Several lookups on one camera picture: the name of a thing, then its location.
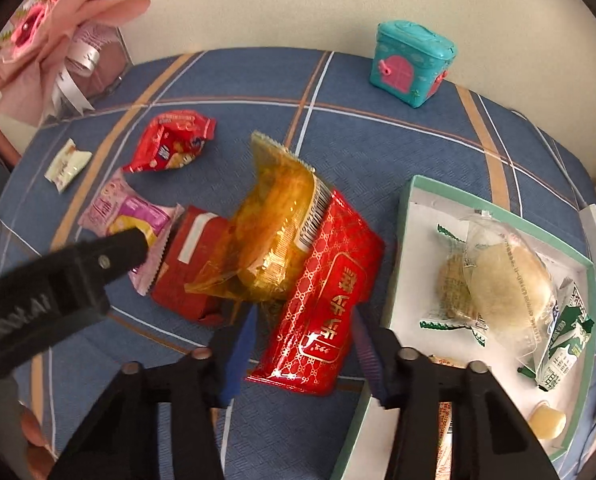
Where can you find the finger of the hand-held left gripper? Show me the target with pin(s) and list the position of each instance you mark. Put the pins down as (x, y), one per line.
(112, 255)

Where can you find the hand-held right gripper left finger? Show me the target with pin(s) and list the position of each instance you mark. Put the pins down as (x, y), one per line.
(237, 355)

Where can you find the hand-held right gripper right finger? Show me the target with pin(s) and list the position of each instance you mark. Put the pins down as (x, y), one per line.
(368, 355)

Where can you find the pink snack packet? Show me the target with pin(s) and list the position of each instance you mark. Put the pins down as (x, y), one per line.
(127, 210)

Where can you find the large red patterned packet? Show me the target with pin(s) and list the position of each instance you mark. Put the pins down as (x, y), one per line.
(323, 300)

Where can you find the cream orange snack packet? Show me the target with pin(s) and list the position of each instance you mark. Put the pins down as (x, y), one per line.
(444, 435)

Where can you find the yellow transparent snack packet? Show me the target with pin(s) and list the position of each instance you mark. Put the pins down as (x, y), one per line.
(278, 220)

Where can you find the green-rimmed white box tray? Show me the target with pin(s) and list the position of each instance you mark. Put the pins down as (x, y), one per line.
(418, 220)

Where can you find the clear bun packet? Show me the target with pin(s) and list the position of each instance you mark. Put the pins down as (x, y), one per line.
(508, 280)

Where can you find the round cream bun packet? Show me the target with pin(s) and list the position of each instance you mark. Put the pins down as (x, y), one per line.
(548, 420)

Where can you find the dark green white packet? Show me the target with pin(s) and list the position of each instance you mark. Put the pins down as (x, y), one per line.
(563, 340)

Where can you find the person's left hand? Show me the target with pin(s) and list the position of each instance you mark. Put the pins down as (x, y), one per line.
(33, 427)

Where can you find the small red carton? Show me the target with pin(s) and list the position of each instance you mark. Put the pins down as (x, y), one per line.
(187, 265)

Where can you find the small white candy packet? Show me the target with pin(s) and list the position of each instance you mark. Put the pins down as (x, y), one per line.
(66, 165)

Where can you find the round cookie green-edged packet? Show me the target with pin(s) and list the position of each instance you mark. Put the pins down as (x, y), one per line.
(450, 285)

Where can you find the small red snack packet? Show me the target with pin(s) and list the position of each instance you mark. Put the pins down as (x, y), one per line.
(170, 145)

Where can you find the clear display case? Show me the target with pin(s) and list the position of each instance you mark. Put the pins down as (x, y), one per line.
(110, 60)

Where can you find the pink flower bouquet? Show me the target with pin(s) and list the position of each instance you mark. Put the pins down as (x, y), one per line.
(52, 25)

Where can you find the white power strip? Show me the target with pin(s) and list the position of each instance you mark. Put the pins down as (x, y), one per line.
(593, 230)

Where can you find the teal toy box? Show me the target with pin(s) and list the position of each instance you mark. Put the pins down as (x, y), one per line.
(408, 60)

